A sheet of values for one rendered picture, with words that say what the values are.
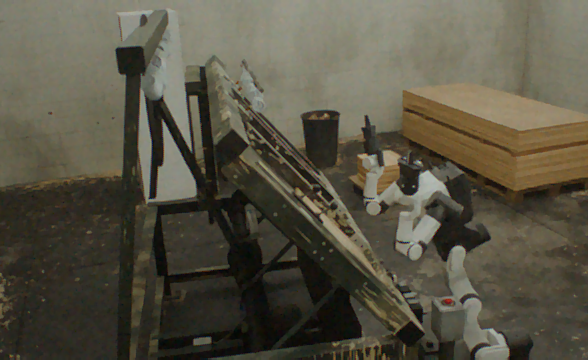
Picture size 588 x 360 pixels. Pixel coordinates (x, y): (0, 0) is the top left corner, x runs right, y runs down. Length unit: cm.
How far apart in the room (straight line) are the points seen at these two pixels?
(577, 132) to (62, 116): 599
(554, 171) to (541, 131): 50
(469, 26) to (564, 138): 334
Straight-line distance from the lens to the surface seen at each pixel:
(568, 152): 693
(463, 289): 351
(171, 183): 697
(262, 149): 315
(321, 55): 860
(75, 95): 810
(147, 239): 415
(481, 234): 340
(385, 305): 279
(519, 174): 660
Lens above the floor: 244
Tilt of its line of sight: 20 degrees down
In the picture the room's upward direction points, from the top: 3 degrees counter-clockwise
